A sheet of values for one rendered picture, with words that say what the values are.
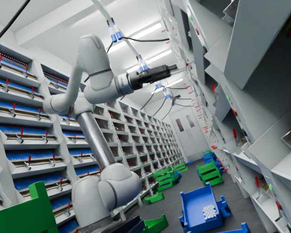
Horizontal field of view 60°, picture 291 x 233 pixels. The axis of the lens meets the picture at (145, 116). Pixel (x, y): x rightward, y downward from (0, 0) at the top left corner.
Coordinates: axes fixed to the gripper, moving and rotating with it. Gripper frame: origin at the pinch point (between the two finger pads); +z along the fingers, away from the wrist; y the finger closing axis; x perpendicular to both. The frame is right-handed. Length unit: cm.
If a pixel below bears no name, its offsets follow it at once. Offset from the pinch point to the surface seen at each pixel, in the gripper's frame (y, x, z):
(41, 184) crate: 60, -33, -26
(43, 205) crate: 61, -36, -26
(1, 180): -19, -25, -111
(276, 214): 17, -57, 17
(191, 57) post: -18.1, 9.0, 6.8
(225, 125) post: -18.1, -26.2, 12.8
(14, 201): -24, -39, -109
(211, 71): 42.5, -17.1, 8.5
